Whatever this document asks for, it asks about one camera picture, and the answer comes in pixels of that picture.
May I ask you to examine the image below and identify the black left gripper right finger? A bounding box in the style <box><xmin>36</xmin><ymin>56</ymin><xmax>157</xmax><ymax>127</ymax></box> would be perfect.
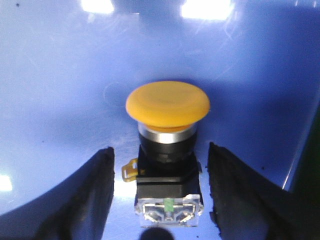
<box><xmin>207</xmin><ymin>142</ymin><xmax>320</xmax><ymax>240</ymax></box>

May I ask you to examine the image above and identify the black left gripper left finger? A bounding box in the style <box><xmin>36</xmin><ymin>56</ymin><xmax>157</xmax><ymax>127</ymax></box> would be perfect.
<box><xmin>0</xmin><ymin>147</ymin><xmax>115</xmax><ymax>240</ymax></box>

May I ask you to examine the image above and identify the yellow mushroom push button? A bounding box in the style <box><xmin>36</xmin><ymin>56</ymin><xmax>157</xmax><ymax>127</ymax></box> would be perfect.
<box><xmin>121</xmin><ymin>80</ymin><xmax>210</xmax><ymax>228</ymax></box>

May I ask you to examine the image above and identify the green conveyor belt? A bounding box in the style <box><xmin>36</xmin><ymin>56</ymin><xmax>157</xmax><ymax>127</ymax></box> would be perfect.
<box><xmin>290</xmin><ymin>108</ymin><xmax>320</xmax><ymax>202</ymax></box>

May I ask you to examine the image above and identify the blue plastic tray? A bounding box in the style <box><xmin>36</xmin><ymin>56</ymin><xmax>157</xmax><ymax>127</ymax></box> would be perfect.
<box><xmin>0</xmin><ymin>0</ymin><xmax>320</xmax><ymax>240</ymax></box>

